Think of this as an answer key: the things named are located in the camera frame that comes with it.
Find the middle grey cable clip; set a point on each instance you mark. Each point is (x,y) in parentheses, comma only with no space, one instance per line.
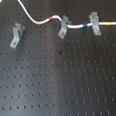
(63,30)

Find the left grey cable clip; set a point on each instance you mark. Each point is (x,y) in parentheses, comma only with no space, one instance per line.
(18,31)

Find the grey cable clip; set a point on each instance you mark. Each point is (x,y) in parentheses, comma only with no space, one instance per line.
(63,30)
(18,31)
(94,18)

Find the right grey cable clip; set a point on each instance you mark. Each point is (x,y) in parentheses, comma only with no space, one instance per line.
(94,18)

